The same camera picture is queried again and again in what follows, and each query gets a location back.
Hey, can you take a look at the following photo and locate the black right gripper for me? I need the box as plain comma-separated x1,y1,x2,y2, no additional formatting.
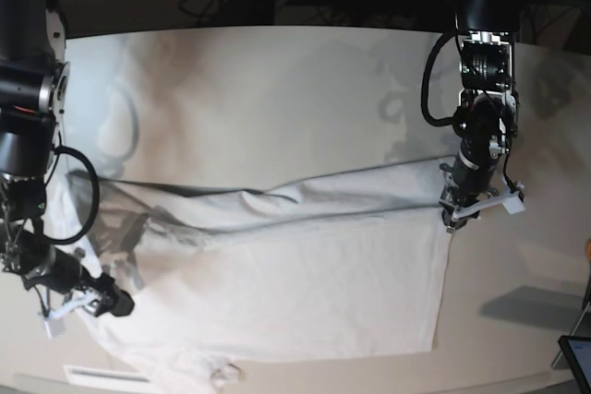
20,239,135,317

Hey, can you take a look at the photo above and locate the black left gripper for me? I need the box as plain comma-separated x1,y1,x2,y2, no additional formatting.
440,137,502,233

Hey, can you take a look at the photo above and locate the white T-shirt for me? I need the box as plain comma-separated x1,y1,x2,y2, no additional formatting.
76,160,451,393

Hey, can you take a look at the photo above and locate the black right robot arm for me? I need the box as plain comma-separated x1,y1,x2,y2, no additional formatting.
1,0,134,316

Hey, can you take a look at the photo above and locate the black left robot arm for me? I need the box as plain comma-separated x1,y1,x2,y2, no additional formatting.
420,0,525,233

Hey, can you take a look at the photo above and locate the tablet screen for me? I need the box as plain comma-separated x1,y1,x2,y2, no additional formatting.
558,335,590,394

